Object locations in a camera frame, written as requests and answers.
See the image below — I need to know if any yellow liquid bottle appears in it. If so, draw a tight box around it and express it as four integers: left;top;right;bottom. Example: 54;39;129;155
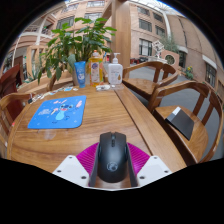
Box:
88;49;104;88

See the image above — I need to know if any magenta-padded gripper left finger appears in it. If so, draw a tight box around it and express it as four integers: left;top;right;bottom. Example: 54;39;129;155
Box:
52;142;100;188

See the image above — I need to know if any dark red wooden lectern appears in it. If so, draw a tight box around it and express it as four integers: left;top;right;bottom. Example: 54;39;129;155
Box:
0;64;25;121

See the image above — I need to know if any white pump bottle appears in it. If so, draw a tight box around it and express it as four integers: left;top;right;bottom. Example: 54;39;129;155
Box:
107;52;124;86

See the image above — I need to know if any green potted plant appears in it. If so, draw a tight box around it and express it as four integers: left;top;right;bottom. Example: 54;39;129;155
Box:
37;16;118;86

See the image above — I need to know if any blue squeeze tube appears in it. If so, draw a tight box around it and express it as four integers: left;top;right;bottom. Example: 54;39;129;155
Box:
73;60;87;89

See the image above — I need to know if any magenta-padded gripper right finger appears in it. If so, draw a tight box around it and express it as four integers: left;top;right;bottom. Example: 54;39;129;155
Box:
127;142;173;188

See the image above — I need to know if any blue cartoon mouse pad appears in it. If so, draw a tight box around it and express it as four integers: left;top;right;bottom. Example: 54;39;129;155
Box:
27;95;88;130

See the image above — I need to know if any black computer mouse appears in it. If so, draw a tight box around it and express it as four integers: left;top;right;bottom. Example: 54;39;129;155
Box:
97;131;129;184

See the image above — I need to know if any bunch of keys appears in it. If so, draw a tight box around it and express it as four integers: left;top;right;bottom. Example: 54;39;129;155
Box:
27;94;45;104

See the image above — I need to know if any small clear tissue packet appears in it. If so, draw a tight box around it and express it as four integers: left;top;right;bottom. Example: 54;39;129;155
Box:
95;84;111;92

